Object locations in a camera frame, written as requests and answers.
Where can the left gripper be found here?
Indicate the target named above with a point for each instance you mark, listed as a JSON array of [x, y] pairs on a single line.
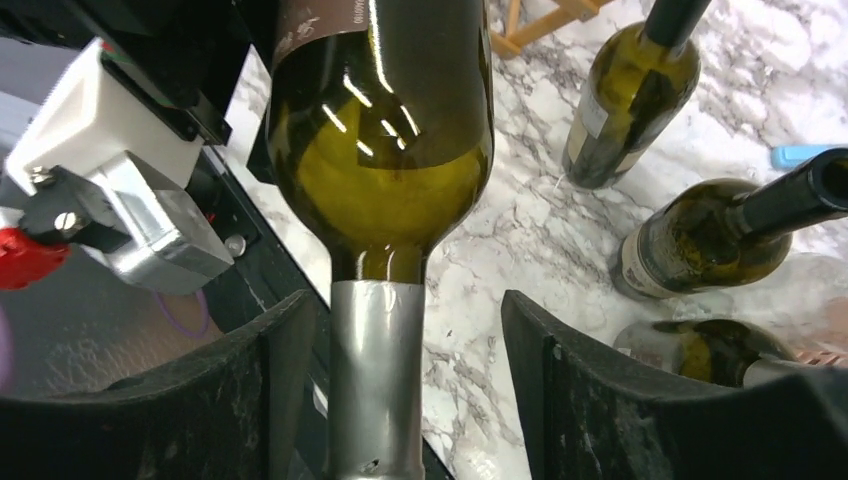
[[162, 75]]

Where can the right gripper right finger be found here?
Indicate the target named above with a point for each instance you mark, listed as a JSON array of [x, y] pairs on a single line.
[[588, 411]]

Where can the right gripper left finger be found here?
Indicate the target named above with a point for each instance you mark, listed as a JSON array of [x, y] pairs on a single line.
[[227, 410]]

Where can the green wine bottle brown label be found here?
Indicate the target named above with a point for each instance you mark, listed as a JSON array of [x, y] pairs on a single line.
[[380, 132]]

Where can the green wine bottle silver neck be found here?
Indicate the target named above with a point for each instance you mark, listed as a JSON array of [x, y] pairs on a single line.
[[724, 352]]

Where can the green wine bottle black top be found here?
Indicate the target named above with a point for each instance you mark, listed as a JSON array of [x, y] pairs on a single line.
[[728, 232]]

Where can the wooden wine rack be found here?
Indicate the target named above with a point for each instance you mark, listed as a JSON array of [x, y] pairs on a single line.
[[509, 42]]

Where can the green wine bottle black neck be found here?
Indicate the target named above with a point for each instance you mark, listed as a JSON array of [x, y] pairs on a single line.
[[639, 80]]

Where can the blue highlighter pen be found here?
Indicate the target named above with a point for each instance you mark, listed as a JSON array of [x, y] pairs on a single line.
[[788, 157]]

